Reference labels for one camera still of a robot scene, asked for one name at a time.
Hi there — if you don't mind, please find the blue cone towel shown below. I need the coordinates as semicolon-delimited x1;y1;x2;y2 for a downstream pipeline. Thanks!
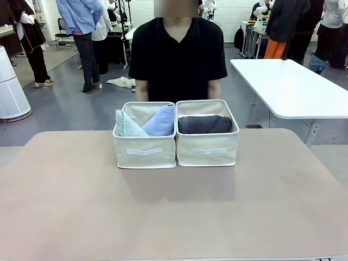
141;104;176;136

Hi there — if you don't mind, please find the dark grey towel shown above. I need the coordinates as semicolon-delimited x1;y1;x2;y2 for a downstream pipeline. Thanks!
178;115;233;135

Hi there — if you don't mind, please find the light teal cone towel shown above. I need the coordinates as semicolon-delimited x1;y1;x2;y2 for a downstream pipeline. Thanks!
115;109;150;137

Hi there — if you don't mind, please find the person's right forearm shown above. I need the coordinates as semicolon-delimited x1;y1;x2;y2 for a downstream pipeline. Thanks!
135;79;150;102

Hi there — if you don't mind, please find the person's left forearm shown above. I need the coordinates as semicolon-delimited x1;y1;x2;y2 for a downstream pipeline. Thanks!
208;79;222;100

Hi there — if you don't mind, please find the cream fabric storage bin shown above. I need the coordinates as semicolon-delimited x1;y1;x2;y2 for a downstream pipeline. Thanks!
175;99;240;167
113;101;177;169

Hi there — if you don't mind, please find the person in black polo shirt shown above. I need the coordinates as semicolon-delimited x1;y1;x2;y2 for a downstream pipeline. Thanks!
128;0;228;102

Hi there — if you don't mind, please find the beige cloth on floor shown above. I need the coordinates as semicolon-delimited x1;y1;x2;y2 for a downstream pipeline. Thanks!
106;77;136;88

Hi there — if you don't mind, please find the black backpack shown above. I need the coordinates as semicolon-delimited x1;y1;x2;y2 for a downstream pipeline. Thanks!
234;26;245;50

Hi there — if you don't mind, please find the white side table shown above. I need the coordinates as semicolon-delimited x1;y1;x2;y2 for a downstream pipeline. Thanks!
229;58;348;148

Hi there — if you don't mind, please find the bystander in blue shirt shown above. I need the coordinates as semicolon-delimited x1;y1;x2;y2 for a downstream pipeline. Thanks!
55;0;104;93

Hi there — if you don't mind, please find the black office chair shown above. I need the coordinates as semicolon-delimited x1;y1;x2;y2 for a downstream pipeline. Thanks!
55;17;76;52

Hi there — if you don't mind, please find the bystander with orange trousers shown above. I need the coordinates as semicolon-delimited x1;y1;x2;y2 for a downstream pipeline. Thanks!
264;0;311;59

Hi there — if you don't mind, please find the blue bag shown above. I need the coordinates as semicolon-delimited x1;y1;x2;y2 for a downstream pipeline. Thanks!
308;56;329;74

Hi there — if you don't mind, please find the white air purifier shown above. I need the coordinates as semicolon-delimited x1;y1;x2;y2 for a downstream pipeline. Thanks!
0;45;31;120

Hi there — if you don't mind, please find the bystander in black dress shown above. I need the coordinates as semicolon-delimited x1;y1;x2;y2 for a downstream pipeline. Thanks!
7;0;57;88

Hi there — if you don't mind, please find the bystander in grey shirt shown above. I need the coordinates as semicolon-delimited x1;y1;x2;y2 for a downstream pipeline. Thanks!
316;0;348;69

